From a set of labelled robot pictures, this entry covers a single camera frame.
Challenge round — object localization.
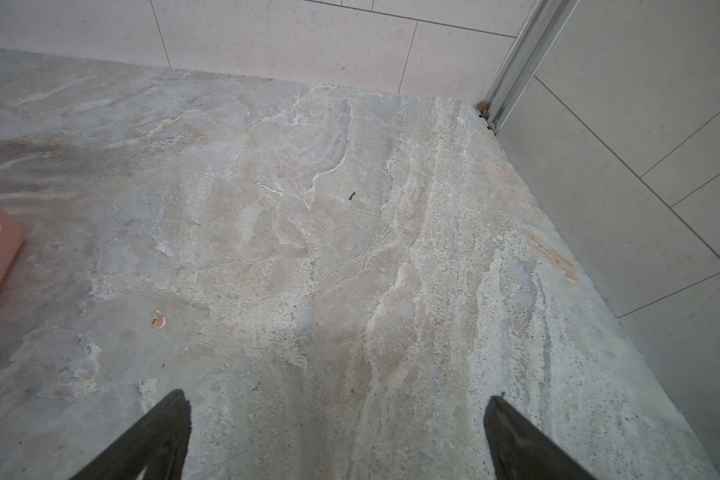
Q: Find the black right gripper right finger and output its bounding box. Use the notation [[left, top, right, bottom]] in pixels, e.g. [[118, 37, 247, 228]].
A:
[[483, 396, 594, 480]]

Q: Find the right corner aluminium profile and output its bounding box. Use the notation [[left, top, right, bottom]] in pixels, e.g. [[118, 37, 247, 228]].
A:
[[477, 0, 578, 134]]

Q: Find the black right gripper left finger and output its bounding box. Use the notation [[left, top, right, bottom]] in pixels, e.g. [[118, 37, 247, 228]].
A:
[[72, 389, 192, 480]]

